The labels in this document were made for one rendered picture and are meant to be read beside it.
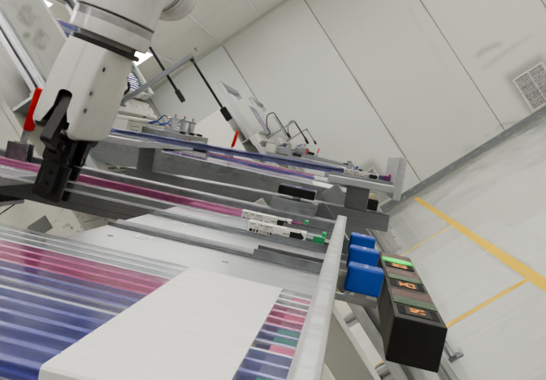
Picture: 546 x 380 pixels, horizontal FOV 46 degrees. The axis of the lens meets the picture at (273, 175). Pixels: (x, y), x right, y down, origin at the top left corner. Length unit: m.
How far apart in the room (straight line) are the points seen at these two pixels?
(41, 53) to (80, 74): 1.29
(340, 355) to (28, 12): 1.32
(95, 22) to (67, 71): 0.06
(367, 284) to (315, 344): 0.28
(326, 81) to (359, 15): 0.93
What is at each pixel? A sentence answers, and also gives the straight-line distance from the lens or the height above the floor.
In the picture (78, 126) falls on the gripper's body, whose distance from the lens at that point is 0.67.
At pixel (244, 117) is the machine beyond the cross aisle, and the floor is 1.57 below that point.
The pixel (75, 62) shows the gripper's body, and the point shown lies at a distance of 0.67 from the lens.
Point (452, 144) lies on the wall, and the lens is 8.34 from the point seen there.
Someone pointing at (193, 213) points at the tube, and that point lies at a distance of 0.67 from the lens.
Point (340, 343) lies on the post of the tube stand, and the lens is 1.16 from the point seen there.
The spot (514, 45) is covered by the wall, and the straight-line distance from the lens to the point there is 8.59.
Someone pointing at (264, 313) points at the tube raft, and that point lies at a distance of 0.34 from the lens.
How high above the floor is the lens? 0.79
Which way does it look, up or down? 3 degrees up
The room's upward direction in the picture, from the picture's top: 32 degrees counter-clockwise
